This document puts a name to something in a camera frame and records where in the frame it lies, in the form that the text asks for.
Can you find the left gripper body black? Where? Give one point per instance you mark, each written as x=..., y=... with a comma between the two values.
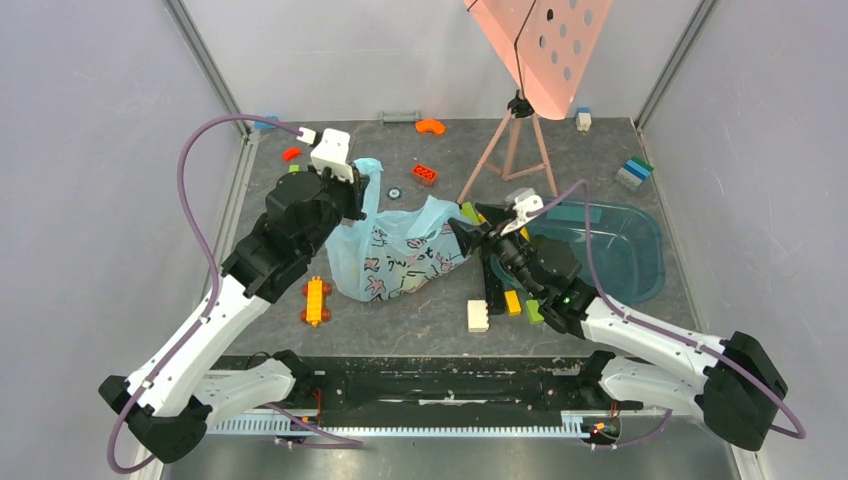
x=342, y=200

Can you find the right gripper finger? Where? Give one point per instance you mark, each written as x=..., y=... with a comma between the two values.
x=494, y=216
x=470, y=238

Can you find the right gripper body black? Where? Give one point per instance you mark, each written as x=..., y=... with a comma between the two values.
x=495, y=235

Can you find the light blue plastic bag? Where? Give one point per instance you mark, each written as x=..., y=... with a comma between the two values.
x=392, y=252

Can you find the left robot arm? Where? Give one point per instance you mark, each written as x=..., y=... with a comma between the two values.
x=167, y=404

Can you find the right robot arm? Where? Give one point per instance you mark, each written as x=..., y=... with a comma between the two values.
x=731, y=384

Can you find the colourful brick pile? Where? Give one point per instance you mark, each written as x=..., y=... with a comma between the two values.
x=470, y=212

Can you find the green toy brick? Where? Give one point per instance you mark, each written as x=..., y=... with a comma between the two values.
x=534, y=315

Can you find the yellow toy brick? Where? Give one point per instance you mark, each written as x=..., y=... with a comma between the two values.
x=512, y=302

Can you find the red curved toy piece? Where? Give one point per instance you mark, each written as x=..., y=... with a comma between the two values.
x=291, y=154

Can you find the black toy brick strip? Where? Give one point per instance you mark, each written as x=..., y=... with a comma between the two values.
x=493, y=289

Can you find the cream toy brick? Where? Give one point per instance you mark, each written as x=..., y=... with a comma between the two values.
x=477, y=316

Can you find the orange flat toy brick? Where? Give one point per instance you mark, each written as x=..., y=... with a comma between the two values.
x=424, y=175

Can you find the orange yellow toy car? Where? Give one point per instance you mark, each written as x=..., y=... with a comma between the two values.
x=315, y=312

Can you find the teal plastic bin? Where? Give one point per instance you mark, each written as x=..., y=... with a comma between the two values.
x=626, y=243

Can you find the blue toy brick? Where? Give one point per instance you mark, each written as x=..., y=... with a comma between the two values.
x=262, y=126

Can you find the pink wooden tripod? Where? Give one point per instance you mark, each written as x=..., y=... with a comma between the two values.
x=518, y=109

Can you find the orange curved toy piece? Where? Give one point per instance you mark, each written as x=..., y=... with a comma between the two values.
x=430, y=126

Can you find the grey toy bar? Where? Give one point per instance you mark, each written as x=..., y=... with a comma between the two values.
x=385, y=117

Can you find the stacked grey blue green bricks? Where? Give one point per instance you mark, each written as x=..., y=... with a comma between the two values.
x=633, y=173

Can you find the white blue small brick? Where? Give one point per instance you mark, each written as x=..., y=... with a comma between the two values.
x=583, y=119

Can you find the pink perforated board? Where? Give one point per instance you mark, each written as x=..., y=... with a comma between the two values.
x=546, y=45

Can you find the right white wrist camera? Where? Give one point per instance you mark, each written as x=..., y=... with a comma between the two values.
x=521, y=206

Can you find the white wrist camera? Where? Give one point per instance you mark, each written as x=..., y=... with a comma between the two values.
x=330, y=149
x=521, y=206

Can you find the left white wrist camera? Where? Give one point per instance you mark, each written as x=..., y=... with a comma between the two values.
x=330, y=149

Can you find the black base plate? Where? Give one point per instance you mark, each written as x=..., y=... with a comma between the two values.
x=454, y=392

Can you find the white toothed rail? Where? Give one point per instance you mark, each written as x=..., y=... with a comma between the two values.
x=275, y=424

